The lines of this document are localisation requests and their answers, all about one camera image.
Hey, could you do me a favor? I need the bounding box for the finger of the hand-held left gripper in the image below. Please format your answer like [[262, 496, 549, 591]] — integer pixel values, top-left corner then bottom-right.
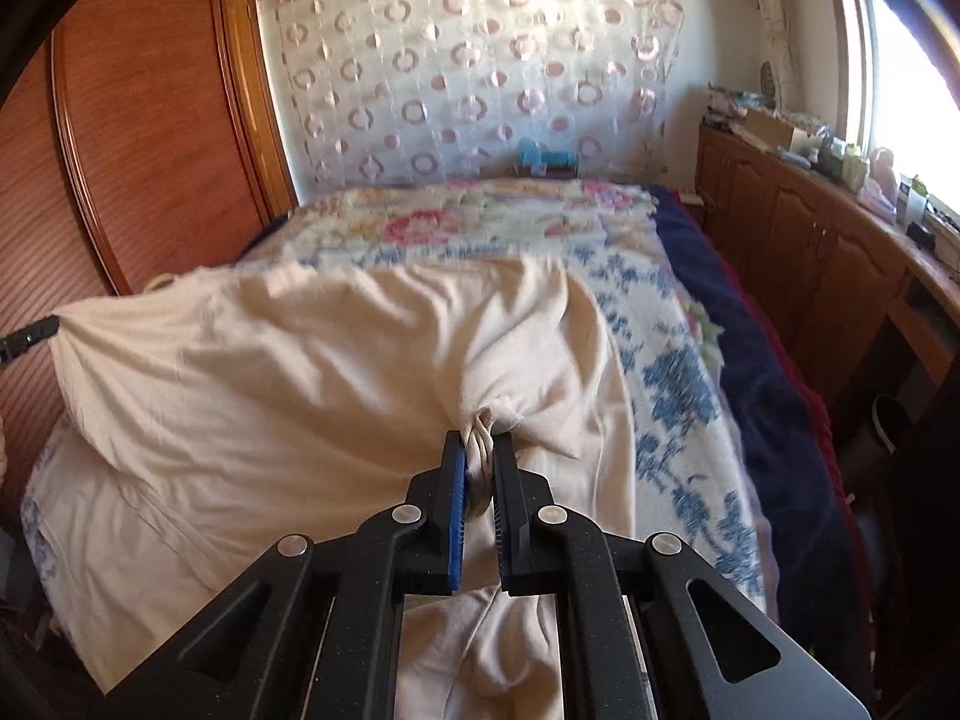
[[0, 317, 59, 362]]

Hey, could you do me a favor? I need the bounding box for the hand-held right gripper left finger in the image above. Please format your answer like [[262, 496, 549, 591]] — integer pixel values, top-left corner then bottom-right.
[[101, 431, 470, 720]]

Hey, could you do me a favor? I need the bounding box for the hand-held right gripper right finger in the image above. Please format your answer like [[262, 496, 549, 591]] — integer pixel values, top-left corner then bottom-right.
[[491, 431, 871, 720]]

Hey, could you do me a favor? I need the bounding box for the beige printed t-shirt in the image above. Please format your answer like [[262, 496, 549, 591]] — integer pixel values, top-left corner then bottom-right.
[[26, 251, 638, 720]]

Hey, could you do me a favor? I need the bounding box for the blue floral blanket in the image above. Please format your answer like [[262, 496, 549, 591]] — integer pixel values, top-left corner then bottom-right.
[[22, 240, 770, 616]]

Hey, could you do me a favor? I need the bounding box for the wooden slatted wardrobe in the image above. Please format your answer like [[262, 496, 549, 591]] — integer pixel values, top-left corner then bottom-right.
[[0, 0, 301, 481]]

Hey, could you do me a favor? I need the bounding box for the dark blue blanket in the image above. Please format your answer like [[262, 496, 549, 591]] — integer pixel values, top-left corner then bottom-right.
[[652, 184, 852, 691]]

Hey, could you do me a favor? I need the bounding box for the pink floral bedsheet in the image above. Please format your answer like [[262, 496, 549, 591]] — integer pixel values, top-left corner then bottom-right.
[[240, 178, 657, 267]]

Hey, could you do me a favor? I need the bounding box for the blue plush toy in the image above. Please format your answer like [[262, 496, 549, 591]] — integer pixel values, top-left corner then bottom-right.
[[514, 139, 578, 177]]

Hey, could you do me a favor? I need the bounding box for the black round bin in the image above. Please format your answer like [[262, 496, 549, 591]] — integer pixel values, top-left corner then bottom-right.
[[870, 394, 920, 458]]

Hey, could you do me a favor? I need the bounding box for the long wooden cabinet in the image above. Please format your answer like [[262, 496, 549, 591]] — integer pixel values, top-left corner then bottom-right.
[[696, 124, 960, 436]]

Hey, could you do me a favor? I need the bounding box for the sheer circle-print curtain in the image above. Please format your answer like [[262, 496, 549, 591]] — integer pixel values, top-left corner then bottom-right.
[[255, 0, 687, 192]]

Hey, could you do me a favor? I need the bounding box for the pile of colourful cloths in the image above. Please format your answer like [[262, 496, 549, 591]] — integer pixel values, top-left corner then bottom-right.
[[701, 82, 758, 128]]

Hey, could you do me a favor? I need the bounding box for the cardboard box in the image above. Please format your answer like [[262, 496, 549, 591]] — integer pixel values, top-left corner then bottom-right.
[[739, 106, 815, 151]]

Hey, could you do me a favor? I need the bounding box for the clear bottle green cap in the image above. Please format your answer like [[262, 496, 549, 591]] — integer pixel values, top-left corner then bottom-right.
[[900, 174, 931, 226]]

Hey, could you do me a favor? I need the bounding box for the pale window curtain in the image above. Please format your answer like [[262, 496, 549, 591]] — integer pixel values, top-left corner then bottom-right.
[[731, 0, 800, 106]]

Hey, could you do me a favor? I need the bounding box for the wooden-framed window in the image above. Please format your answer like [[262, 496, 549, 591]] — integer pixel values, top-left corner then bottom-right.
[[825, 0, 960, 196]]

